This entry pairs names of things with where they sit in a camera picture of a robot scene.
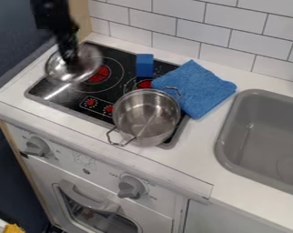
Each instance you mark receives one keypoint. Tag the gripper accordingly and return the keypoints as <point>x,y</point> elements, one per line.
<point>68,44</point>

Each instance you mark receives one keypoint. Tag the silver pot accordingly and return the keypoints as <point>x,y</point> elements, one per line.
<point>147,116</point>

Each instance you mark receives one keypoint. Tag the silver pot lid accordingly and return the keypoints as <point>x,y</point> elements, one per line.
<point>78,71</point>

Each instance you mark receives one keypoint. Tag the toy stove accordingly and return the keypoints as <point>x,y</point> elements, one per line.
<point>72,91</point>

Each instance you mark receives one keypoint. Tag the blue block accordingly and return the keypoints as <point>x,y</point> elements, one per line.
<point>145,65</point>

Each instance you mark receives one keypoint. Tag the blue cloth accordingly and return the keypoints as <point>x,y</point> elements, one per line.
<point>197,88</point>

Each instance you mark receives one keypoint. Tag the toy sink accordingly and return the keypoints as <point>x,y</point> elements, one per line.
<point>262,136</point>

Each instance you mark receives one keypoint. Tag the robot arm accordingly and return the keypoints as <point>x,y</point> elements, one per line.
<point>49,13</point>

